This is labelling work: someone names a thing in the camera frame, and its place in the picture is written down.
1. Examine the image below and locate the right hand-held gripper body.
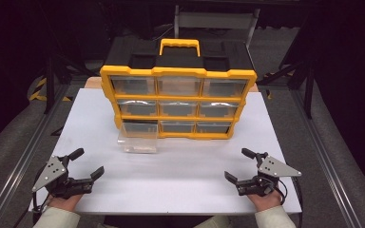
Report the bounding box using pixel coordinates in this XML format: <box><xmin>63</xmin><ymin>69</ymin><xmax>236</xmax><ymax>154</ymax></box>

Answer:
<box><xmin>236</xmin><ymin>155</ymin><xmax>302</xmax><ymax>197</ymax></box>

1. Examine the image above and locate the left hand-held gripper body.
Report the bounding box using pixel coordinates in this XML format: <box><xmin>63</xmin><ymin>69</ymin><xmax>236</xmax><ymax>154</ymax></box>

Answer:
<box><xmin>31</xmin><ymin>155</ymin><xmax>95</xmax><ymax>200</ymax></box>

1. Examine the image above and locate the pulled-out clear plastic drawer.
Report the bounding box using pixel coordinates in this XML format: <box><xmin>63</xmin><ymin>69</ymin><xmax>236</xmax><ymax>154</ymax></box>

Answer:
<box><xmin>117</xmin><ymin>121</ymin><xmax>160</xmax><ymax>155</ymax></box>

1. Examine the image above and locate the yellow black organizer cabinet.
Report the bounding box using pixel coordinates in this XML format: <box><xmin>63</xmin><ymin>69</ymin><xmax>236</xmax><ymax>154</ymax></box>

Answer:
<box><xmin>99</xmin><ymin>38</ymin><xmax>259</xmax><ymax>141</ymax></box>

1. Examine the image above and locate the person's right hand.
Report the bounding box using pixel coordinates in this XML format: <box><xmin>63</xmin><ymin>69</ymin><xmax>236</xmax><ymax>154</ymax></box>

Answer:
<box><xmin>246</xmin><ymin>188</ymin><xmax>283</xmax><ymax>213</ymax></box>

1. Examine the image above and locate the person's left hand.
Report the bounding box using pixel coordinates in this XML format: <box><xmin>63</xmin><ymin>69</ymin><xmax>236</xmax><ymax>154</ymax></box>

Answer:
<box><xmin>48</xmin><ymin>194</ymin><xmax>84</xmax><ymax>213</ymax></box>

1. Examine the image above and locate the yellow black floor tape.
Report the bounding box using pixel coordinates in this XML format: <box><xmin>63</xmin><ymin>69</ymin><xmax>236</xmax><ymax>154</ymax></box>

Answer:
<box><xmin>28</xmin><ymin>77</ymin><xmax>73</xmax><ymax>103</ymax></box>

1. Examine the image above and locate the black tripod stand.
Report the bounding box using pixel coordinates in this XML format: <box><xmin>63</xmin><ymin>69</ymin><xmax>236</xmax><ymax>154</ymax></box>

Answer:
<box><xmin>42</xmin><ymin>51</ymin><xmax>90</xmax><ymax>115</ymax></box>
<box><xmin>259</xmin><ymin>18</ymin><xmax>318</xmax><ymax>120</ymax></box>

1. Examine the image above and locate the set of closed clear drawers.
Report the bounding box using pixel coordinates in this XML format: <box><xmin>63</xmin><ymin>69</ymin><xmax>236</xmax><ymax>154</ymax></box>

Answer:
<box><xmin>109</xmin><ymin>75</ymin><xmax>249</xmax><ymax>134</ymax></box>

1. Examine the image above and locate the aluminium rail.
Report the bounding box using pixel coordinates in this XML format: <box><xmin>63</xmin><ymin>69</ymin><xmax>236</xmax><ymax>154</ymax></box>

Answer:
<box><xmin>291</xmin><ymin>89</ymin><xmax>363</xmax><ymax>228</ymax></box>
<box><xmin>0</xmin><ymin>84</ymin><xmax>72</xmax><ymax>228</ymax></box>

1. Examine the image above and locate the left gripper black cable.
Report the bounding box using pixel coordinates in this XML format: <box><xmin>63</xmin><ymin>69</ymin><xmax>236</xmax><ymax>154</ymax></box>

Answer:
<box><xmin>30</xmin><ymin>165</ymin><xmax>50</xmax><ymax>222</ymax></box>

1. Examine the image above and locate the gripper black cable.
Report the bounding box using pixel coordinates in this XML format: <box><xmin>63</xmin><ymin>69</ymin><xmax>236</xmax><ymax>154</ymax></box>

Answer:
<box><xmin>277</xmin><ymin>176</ymin><xmax>304</xmax><ymax>217</ymax></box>
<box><xmin>30</xmin><ymin>165</ymin><xmax>50</xmax><ymax>222</ymax></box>

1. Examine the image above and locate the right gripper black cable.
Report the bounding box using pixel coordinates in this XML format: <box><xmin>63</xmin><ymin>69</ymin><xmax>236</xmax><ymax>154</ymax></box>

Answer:
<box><xmin>277</xmin><ymin>176</ymin><xmax>304</xmax><ymax>217</ymax></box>

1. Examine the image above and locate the grey metal frame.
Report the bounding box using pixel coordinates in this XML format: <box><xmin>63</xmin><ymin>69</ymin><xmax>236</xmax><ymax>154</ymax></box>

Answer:
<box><xmin>173</xmin><ymin>4</ymin><xmax>261</xmax><ymax>48</ymax></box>

